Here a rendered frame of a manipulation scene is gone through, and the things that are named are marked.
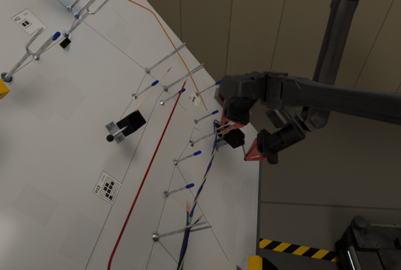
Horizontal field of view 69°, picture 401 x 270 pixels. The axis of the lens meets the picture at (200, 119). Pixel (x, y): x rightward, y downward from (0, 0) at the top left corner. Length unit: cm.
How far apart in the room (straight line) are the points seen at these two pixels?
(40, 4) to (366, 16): 239
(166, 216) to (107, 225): 15
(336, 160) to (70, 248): 221
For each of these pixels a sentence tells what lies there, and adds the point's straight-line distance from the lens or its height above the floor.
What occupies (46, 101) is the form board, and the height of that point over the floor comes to 141.
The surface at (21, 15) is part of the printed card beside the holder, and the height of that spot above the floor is 151.
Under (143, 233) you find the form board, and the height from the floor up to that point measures 118.
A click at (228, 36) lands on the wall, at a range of 253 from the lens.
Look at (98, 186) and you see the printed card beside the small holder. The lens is 59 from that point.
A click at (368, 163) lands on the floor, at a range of 262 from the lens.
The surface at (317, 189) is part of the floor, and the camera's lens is 228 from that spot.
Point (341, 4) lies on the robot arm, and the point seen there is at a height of 145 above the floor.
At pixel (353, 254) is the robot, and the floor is 24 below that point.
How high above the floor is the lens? 174
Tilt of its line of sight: 42 degrees down
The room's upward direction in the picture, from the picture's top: 1 degrees clockwise
